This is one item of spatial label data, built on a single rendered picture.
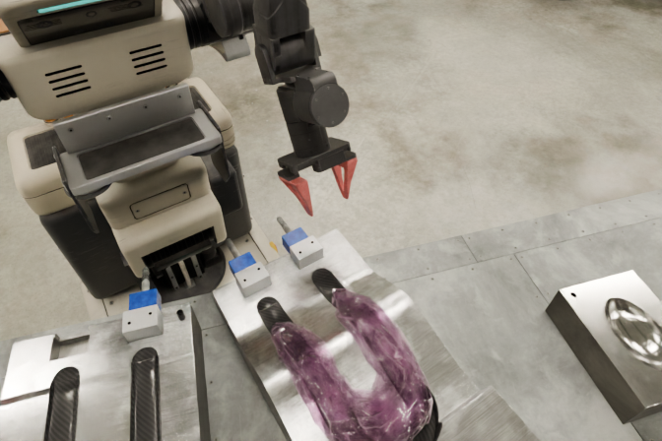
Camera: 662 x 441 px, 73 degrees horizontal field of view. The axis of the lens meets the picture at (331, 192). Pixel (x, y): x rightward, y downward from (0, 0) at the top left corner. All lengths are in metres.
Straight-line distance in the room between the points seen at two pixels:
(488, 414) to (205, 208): 0.68
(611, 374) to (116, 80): 0.90
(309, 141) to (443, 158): 1.76
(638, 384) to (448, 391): 0.28
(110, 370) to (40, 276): 1.45
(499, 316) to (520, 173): 1.60
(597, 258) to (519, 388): 0.34
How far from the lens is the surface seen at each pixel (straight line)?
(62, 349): 0.85
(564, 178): 2.49
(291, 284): 0.81
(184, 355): 0.74
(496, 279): 0.93
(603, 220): 1.13
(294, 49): 0.65
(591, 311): 0.87
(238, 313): 0.79
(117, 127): 0.85
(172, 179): 0.98
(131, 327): 0.75
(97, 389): 0.76
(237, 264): 0.83
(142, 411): 0.73
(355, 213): 2.06
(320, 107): 0.59
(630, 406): 0.85
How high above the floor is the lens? 1.53
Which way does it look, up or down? 46 degrees down
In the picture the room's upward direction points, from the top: straight up
